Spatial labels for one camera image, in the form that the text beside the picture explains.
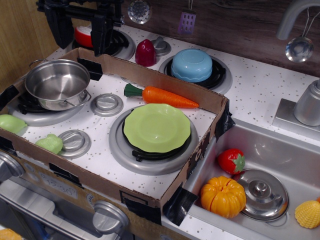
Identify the light green toy vegetable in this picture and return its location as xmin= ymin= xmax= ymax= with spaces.
xmin=0 ymin=114 xmax=28 ymax=134

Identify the light blue plastic bowl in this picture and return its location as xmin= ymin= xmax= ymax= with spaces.
xmin=171 ymin=48 xmax=213 ymax=83

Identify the hanging metal ladle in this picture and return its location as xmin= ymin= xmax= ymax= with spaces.
xmin=285 ymin=8 xmax=318 ymax=63

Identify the yellow toy corn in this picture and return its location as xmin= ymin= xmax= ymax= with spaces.
xmin=294 ymin=200 xmax=320 ymax=229

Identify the black rear right burner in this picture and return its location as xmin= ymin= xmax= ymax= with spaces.
xmin=161 ymin=56 xmax=227 ymax=89

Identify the silver oven knob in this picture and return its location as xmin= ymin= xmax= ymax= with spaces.
xmin=0 ymin=151 xmax=25 ymax=182
xmin=92 ymin=200 xmax=129 ymax=235

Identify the black front left burner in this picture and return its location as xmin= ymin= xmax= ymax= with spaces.
xmin=17 ymin=92 xmax=49 ymax=115

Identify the silver toy faucet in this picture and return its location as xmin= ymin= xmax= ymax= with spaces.
xmin=272 ymin=0 xmax=320 ymax=141

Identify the hanging metal skimmer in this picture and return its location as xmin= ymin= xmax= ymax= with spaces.
xmin=127 ymin=0 xmax=152 ymax=25

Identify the hanging purple spatula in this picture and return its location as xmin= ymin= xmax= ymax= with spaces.
xmin=177 ymin=0 xmax=196 ymax=35

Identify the black front right burner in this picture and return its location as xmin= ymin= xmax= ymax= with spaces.
xmin=122 ymin=121 xmax=192 ymax=162

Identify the light green plastic plate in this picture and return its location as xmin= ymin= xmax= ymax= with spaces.
xmin=123 ymin=103 xmax=191 ymax=153

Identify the dark red toy vegetable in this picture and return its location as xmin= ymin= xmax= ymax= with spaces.
xmin=135 ymin=39 xmax=157 ymax=67

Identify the brown cardboard fence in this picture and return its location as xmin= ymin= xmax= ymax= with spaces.
xmin=0 ymin=48 xmax=232 ymax=223

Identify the red and white toy food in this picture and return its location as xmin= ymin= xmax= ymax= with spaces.
xmin=74 ymin=26 xmax=93 ymax=48

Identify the black burner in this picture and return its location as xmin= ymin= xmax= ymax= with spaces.
xmin=72 ymin=30 xmax=129 ymax=55
xmin=17 ymin=92 xmax=49 ymax=115
xmin=161 ymin=56 xmax=227 ymax=89
xmin=122 ymin=121 xmax=192 ymax=162

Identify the black rear left burner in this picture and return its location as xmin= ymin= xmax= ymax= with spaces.
xmin=72 ymin=30 xmax=129 ymax=55

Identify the red toy strawberry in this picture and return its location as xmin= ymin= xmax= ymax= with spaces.
xmin=217 ymin=148 xmax=246 ymax=175

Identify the stainless steel pot lid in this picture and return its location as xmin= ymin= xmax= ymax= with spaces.
xmin=232 ymin=168 xmax=290 ymax=222

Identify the light green toy broccoli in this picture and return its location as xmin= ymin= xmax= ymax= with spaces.
xmin=35 ymin=133 xmax=63 ymax=154

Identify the metal sink basin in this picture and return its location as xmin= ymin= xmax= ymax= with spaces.
xmin=185 ymin=120 xmax=320 ymax=240

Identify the orange toy carrot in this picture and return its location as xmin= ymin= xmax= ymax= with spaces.
xmin=124 ymin=83 xmax=199 ymax=109

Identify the orange toy pumpkin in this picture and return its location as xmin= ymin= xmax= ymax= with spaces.
xmin=200 ymin=176 xmax=247 ymax=219

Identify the silver stove knob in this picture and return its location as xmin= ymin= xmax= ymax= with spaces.
xmin=90 ymin=93 xmax=124 ymax=117
xmin=58 ymin=129 xmax=92 ymax=159
xmin=151 ymin=36 xmax=171 ymax=57

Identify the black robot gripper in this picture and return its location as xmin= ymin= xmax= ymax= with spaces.
xmin=36 ymin=0 xmax=124 ymax=57

